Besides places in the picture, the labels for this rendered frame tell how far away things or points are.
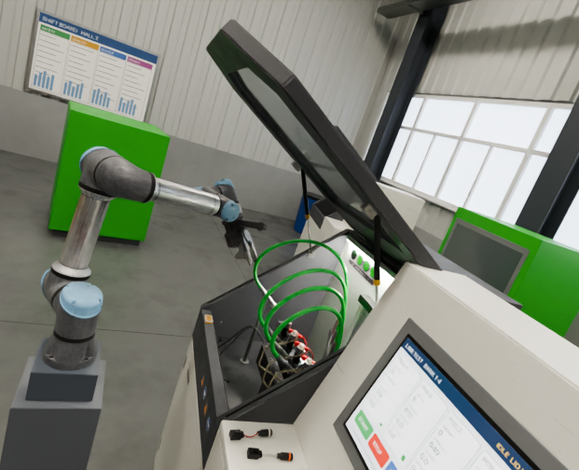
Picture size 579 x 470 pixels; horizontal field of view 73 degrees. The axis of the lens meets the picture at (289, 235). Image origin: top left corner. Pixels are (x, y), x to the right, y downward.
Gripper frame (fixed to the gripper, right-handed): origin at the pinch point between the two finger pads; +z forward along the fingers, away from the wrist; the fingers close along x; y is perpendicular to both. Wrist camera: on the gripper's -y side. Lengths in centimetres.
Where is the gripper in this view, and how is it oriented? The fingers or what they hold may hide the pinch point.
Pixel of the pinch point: (254, 262)
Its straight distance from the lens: 155.1
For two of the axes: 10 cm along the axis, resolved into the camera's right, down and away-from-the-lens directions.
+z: 3.3, 9.3, -1.6
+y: -9.1, 3.5, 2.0
